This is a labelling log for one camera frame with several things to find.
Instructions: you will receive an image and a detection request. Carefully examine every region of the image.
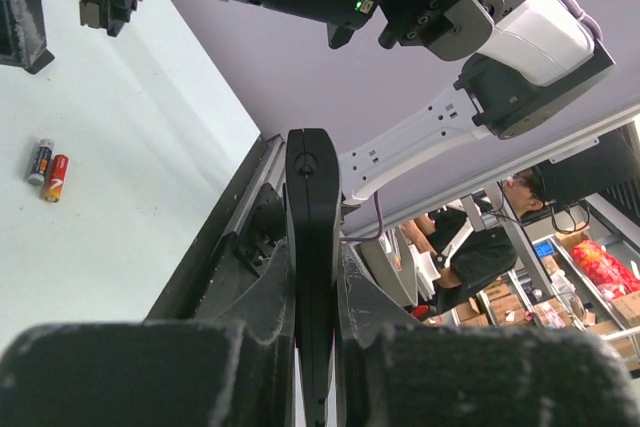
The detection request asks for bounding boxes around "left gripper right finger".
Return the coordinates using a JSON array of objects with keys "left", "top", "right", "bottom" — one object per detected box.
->
[{"left": 335, "top": 247, "right": 639, "bottom": 426}]

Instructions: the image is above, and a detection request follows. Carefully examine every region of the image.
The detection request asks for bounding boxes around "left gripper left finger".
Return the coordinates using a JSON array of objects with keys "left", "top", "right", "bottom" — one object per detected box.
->
[{"left": 1, "top": 237, "right": 297, "bottom": 426}]

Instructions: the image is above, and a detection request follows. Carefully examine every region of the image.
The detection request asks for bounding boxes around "black grey battery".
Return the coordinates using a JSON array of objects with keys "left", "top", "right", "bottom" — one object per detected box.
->
[{"left": 27, "top": 138, "right": 55, "bottom": 186}]

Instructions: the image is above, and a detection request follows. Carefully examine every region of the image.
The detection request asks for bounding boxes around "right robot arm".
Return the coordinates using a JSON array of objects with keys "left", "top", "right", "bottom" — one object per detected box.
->
[{"left": 1, "top": 0, "right": 614, "bottom": 205}]

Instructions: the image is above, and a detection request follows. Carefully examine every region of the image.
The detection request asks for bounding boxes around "red orange battery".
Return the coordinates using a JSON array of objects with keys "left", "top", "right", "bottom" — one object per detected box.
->
[{"left": 43, "top": 154, "right": 69, "bottom": 203}]

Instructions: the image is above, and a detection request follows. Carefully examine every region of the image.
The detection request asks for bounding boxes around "person in background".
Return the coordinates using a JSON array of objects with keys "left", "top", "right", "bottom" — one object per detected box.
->
[{"left": 400, "top": 167, "right": 545, "bottom": 314}]

